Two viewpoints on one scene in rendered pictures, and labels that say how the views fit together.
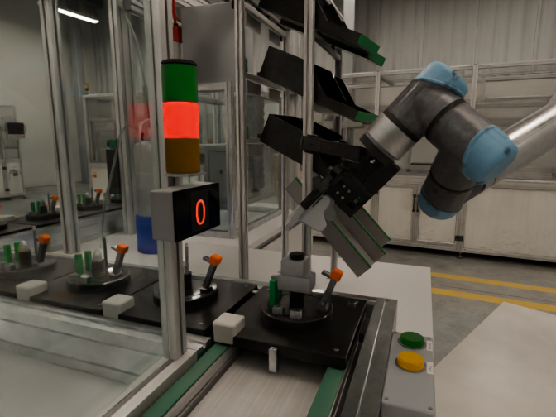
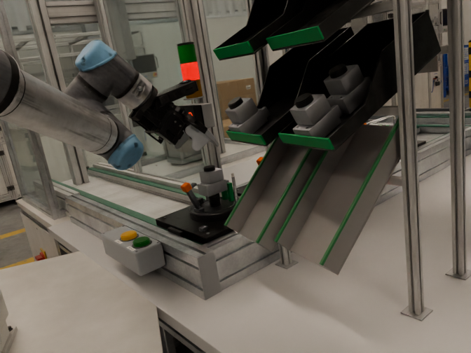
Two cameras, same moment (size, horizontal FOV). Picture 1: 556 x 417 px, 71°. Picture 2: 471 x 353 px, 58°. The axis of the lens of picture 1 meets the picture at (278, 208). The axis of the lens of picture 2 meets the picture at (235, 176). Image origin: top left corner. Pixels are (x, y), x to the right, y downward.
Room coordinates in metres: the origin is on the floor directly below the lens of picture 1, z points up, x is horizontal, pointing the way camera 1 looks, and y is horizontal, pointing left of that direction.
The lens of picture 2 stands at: (1.33, -0.89, 1.33)
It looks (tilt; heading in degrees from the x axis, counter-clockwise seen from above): 15 degrees down; 123
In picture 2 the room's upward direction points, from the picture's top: 9 degrees counter-clockwise
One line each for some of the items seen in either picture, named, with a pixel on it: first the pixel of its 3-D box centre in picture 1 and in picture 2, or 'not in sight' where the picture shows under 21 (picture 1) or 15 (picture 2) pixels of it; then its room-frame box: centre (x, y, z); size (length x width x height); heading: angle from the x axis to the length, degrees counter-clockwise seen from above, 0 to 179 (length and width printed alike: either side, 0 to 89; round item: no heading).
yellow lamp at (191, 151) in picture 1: (182, 155); (193, 88); (0.58, 0.14, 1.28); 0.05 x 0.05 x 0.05
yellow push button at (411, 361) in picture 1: (410, 363); (129, 237); (0.56, -0.21, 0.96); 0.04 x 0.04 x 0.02
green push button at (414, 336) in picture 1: (412, 342); (141, 243); (0.62, -0.23, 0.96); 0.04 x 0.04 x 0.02
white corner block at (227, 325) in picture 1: (228, 328); not in sight; (0.65, 0.09, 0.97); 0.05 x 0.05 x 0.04; 69
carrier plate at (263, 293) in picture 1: (296, 318); (217, 215); (0.71, -0.04, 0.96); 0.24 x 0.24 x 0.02; 69
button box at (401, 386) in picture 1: (409, 381); (132, 248); (0.56, -0.21, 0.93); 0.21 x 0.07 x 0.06; 159
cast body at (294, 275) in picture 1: (291, 270); (214, 178); (0.72, -0.03, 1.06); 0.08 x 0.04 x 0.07; 69
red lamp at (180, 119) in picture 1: (181, 120); (190, 71); (0.58, 0.14, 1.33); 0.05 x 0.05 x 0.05
